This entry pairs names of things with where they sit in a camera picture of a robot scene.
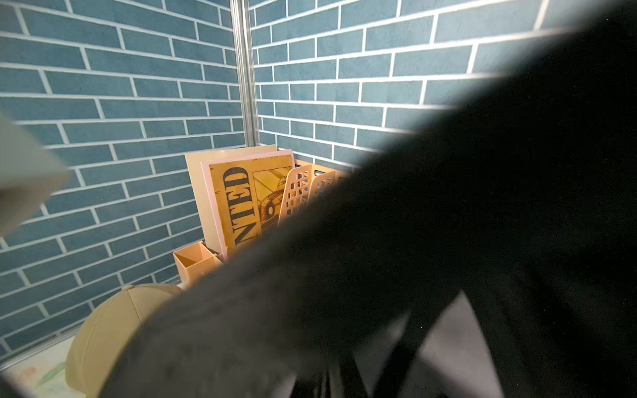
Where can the peach plastic desk organizer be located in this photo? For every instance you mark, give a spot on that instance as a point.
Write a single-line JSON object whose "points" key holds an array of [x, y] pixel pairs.
{"points": [[305, 182]]}

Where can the black baseball cap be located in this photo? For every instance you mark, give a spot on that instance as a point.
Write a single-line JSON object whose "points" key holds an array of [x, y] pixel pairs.
{"points": [[524, 200]]}

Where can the beige baseball cap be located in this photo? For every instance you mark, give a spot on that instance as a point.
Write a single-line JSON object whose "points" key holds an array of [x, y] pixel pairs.
{"points": [[105, 333]]}

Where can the beige flat board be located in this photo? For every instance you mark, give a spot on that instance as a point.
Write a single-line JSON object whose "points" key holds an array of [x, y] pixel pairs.
{"points": [[204, 208]]}

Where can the floral table mat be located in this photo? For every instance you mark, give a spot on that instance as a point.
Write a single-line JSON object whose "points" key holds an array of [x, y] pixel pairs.
{"points": [[41, 371]]}

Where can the wanted poster book pink edge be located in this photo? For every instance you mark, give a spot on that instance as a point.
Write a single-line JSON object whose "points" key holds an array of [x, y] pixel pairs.
{"points": [[245, 194]]}

